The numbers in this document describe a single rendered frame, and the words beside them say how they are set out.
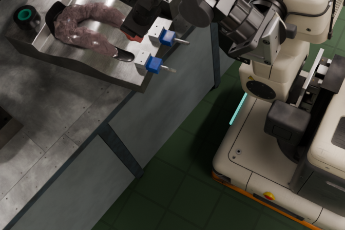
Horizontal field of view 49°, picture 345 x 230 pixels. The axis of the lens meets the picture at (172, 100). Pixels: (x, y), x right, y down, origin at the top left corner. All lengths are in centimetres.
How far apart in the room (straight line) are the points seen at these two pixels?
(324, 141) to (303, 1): 46
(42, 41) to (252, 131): 94
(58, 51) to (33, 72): 15
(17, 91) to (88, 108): 27
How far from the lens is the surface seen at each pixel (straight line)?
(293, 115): 123
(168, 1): 130
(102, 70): 123
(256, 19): 81
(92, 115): 124
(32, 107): 134
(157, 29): 125
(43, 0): 143
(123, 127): 147
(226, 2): 80
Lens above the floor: 187
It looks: 63 degrees down
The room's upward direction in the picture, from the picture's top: 17 degrees counter-clockwise
